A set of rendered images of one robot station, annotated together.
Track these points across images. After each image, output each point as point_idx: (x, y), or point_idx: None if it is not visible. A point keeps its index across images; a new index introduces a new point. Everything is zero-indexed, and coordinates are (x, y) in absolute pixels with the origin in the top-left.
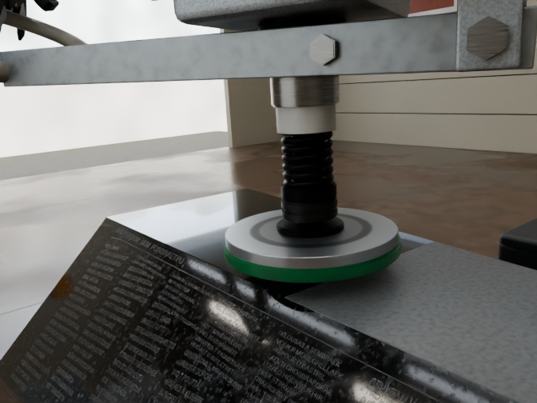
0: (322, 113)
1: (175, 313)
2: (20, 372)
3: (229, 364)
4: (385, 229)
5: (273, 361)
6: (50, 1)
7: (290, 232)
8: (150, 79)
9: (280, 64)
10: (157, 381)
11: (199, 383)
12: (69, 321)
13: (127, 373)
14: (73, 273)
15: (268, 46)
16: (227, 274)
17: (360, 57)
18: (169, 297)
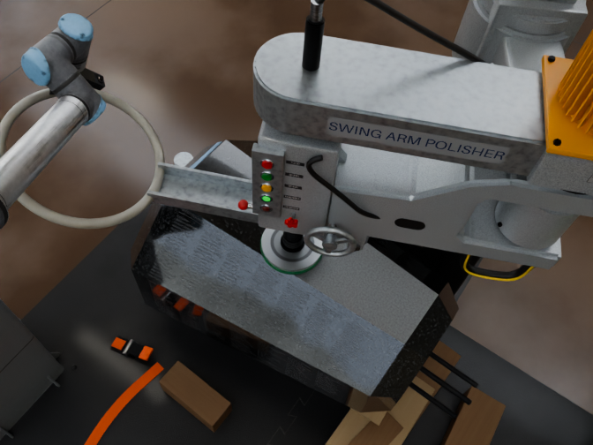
0: None
1: (239, 265)
2: (154, 274)
3: (270, 290)
4: (319, 242)
5: (287, 291)
6: (104, 86)
7: (288, 251)
8: (236, 218)
9: None
10: (240, 290)
11: (259, 294)
12: (174, 254)
13: (224, 285)
14: (161, 227)
15: None
16: (260, 255)
17: None
18: (234, 258)
